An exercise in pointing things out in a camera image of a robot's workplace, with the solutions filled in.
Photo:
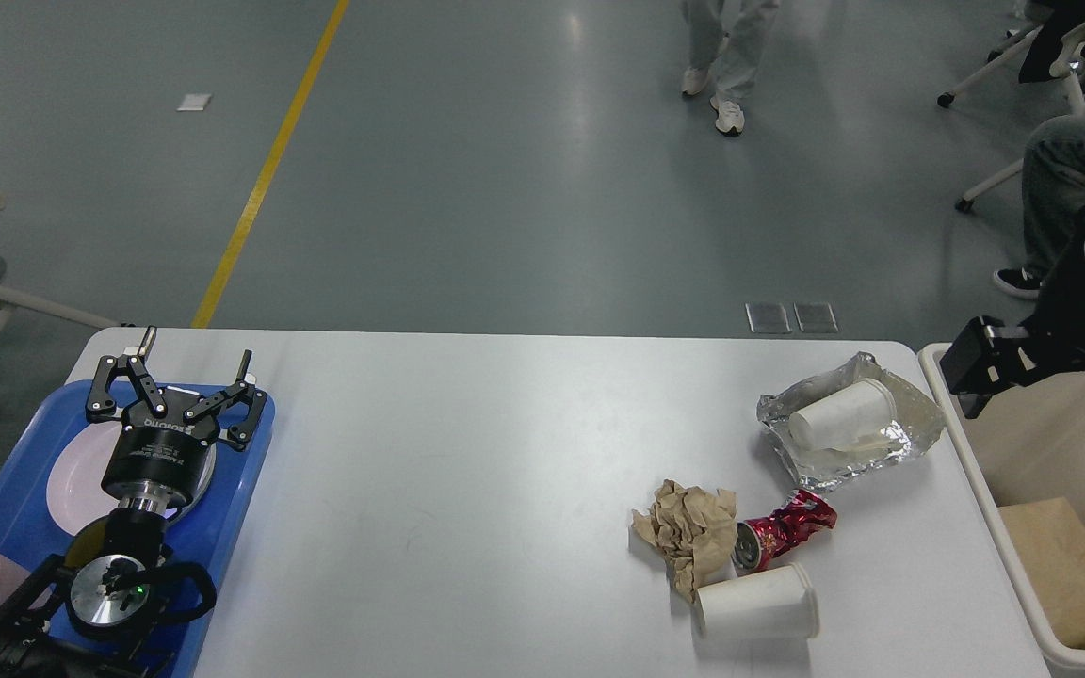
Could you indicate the floor socket plate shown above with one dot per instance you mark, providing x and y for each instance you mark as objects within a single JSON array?
[
  {"x": 816, "y": 318},
  {"x": 767, "y": 318}
]

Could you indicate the right floor socket plate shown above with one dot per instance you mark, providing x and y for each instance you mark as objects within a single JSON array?
[{"x": 816, "y": 318}]

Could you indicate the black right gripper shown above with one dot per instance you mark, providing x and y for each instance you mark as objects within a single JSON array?
[{"x": 989, "y": 357}]

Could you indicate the standing person in black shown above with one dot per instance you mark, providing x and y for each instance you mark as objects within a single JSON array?
[{"x": 726, "y": 51}]

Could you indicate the brown paper bag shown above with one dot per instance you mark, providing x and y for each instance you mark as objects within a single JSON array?
[{"x": 1050, "y": 541}]

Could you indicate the white plastic bin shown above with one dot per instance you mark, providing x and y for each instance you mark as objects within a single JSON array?
[{"x": 1028, "y": 444}]

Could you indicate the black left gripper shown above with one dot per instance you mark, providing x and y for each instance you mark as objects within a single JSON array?
[{"x": 161, "y": 461}]

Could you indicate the white paper cup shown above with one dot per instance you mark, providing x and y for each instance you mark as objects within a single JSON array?
[{"x": 777, "y": 603}]

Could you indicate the blue plastic tray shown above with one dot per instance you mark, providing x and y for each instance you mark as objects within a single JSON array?
[{"x": 207, "y": 534}]

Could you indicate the left floor socket plate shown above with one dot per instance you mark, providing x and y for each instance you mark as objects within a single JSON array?
[{"x": 767, "y": 318}]

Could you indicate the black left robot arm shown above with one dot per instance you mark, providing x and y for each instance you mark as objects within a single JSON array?
[{"x": 120, "y": 509}]

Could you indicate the dark teal mug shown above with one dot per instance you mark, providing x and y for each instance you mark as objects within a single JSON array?
[{"x": 87, "y": 545}]

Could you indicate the seated person in jeans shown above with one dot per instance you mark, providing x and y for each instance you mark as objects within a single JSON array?
[{"x": 1053, "y": 168}]

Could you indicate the pink plate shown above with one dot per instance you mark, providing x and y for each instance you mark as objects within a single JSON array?
[{"x": 74, "y": 488}]

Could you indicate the aluminium foil tray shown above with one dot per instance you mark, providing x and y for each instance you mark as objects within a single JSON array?
[{"x": 917, "y": 427}]

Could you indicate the light green plate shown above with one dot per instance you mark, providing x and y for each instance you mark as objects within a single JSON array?
[{"x": 203, "y": 483}]

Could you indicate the white container in foil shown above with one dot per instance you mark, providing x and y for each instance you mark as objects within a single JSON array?
[{"x": 851, "y": 418}]

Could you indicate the red snack wrapper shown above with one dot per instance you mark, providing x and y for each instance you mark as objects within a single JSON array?
[{"x": 761, "y": 540}]

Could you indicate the crumpled brown paper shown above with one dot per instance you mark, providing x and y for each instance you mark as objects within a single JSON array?
[{"x": 693, "y": 530}]

